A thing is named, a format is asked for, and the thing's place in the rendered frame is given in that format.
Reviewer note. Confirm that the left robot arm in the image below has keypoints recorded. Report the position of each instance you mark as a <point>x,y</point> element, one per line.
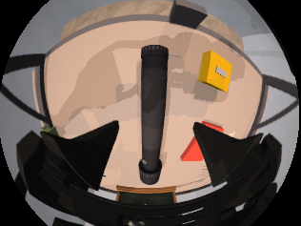
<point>275,185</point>

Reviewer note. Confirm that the red flat box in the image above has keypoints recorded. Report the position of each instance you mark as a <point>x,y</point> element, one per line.
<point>193,152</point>

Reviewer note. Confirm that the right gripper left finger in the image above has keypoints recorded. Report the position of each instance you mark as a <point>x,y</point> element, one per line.
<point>87,154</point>

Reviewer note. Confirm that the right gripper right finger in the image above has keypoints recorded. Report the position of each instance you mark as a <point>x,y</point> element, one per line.
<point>222,153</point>

